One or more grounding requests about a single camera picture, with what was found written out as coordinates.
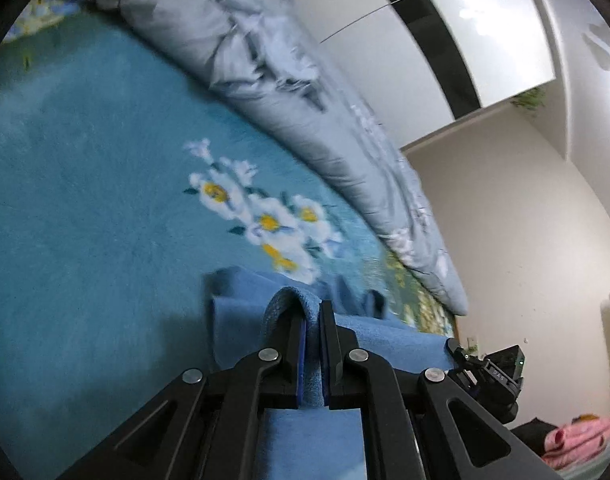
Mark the person's pink pajama clothing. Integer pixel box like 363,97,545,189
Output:
541,410,610,471

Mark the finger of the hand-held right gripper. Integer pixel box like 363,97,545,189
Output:
444,338,486,369

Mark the white wardrobe with black stripe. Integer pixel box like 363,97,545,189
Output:
280,0,557,148

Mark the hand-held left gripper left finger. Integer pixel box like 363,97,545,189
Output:
55,292,308,480

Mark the blue towel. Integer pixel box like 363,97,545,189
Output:
203,266,458,480

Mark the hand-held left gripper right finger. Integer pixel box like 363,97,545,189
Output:
319,300,566,480

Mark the dark cloth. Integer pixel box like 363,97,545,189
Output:
510,416,558,456

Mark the white ceiling light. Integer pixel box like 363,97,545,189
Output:
582,22,610,73

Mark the teal floral blanket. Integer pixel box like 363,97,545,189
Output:
0,0,458,480

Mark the green hanging plant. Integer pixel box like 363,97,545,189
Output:
510,86,548,120

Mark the grey-blue floral duvet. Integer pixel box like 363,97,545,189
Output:
45,0,470,316

